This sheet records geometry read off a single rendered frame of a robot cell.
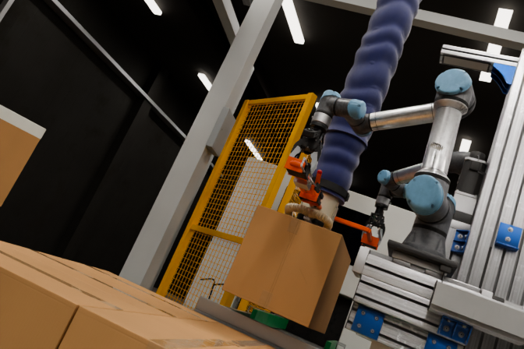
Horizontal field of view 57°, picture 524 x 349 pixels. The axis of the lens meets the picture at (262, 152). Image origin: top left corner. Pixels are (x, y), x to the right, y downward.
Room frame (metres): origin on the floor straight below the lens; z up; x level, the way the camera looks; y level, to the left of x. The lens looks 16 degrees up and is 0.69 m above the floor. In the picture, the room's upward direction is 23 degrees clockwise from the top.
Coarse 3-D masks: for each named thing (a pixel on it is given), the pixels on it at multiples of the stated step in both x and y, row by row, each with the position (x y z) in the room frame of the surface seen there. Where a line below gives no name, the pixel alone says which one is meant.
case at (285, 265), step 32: (256, 224) 2.14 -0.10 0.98; (288, 224) 2.09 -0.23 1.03; (256, 256) 2.11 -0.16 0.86; (288, 256) 2.07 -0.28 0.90; (320, 256) 2.02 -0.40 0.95; (224, 288) 2.14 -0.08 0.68; (256, 288) 2.09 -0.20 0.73; (288, 288) 2.05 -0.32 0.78; (320, 288) 2.00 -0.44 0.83; (320, 320) 2.26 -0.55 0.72
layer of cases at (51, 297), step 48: (0, 288) 1.13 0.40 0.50; (48, 288) 1.12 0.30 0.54; (96, 288) 1.49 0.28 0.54; (144, 288) 2.29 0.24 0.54; (0, 336) 1.11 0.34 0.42; (48, 336) 1.08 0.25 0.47; (96, 336) 1.06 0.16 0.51; (144, 336) 1.04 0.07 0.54; (192, 336) 1.36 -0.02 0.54; (240, 336) 1.99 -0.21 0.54
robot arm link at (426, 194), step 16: (448, 80) 1.48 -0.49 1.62; (464, 80) 1.45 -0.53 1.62; (448, 96) 1.48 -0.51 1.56; (464, 96) 1.47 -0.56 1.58; (448, 112) 1.48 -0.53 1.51; (464, 112) 1.50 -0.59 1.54; (432, 128) 1.52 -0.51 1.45; (448, 128) 1.48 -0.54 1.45; (432, 144) 1.49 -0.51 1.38; (448, 144) 1.48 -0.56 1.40; (432, 160) 1.48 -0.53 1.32; (448, 160) 1.48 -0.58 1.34; (416, 176) 1.48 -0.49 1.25; (432, 176) 1.46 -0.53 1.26; (416, 192) 1.47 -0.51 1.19; (432, 192) 1.44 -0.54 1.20; (416, 208) 1.47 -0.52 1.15; (432, 208) 1.45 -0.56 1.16
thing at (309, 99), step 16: (288, 96) 3.28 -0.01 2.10; (304, 96) 3.13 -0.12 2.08; (240, 112) 3.69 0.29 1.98; (304, 112) 3.06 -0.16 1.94; (240, 128) 3.70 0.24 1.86; (272, 128) 3.34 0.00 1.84; (288, 128) 3.20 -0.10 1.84; (256, 144) 3.43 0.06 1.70; (288, 144) 3.08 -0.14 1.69; (224, 160) 3.69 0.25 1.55; (240, 176) 3.44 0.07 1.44; (208, 192) 3.69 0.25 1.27; (256, 192) 3.23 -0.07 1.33; (272, 192) 3.06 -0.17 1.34; (224, 208) 3.46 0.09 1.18; (192, 224) 3.68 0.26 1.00; (208, 224) 3.55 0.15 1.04; (224, 224) 3.39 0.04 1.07; (224, 240) 3.33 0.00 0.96; (240, 240) 3.16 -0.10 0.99; (176, 256) 3.67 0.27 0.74; (192, 272) 3.49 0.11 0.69; (160, 288) 3.69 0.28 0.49; (192, 288) 3.42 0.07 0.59; (224, 304) 3.06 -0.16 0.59
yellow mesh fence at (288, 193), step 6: (300, 156) 3.53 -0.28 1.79; (306, 156) 3.52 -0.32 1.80; (288, 186) 3.53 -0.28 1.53; (294, 186) 3.52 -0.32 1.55; (288, 192) 3.52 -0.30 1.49; (288, 198) 3.52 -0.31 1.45; (294, 198) 3.76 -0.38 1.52; (282, 204) 3.52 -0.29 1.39; (282, 210) 3.52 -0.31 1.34; (240, 306) 3.52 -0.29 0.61; (246, 306) 3.54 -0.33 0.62
